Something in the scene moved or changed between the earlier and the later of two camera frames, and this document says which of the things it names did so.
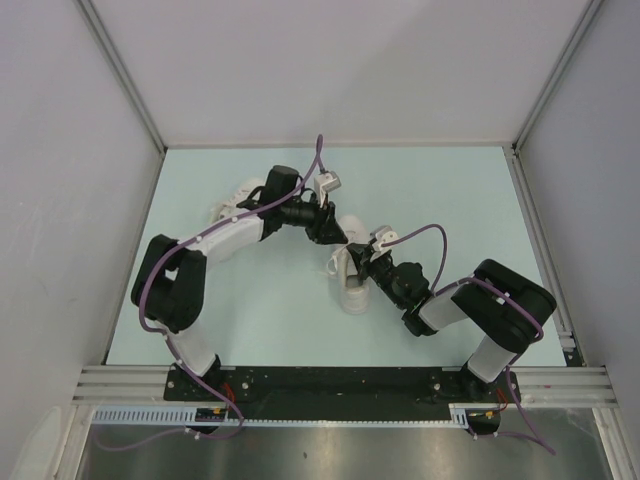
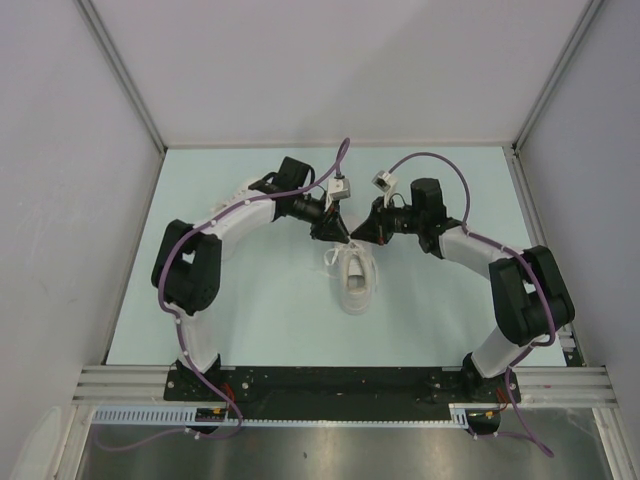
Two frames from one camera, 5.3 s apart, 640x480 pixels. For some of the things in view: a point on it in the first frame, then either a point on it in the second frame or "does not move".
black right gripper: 362,255 → 376,228
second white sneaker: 229,208 does not move
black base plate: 336,393 does not move
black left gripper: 323,229 does not move
